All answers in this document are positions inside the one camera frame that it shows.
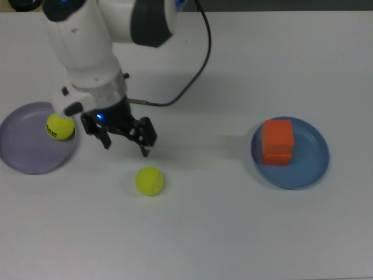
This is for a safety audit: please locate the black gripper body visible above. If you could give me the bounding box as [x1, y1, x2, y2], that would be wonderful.
[80, 97, 141, 137]

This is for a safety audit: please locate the yellow tennis ball black print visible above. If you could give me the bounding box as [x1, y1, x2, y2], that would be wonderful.
[45, 113, 75, 141]

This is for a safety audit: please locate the plain yellow tennis ball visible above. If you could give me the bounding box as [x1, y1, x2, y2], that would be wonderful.
[135, 166, 164, 197]

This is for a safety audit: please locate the orange cube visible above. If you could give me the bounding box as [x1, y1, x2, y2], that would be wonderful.
[261, 119, 294, 155]
[262, 151, 293, 167]

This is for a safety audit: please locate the purple plate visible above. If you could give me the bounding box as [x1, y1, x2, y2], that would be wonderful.
[0, 101, 79, 176]

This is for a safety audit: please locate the black round object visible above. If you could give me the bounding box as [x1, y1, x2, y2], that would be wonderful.
[7, 0, 41, 13]

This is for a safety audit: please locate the blue plate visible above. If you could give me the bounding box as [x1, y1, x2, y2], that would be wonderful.
[251, 116, 330, 191]

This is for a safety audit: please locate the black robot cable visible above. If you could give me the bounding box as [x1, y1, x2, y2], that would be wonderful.
[129, 0, 212, 107]

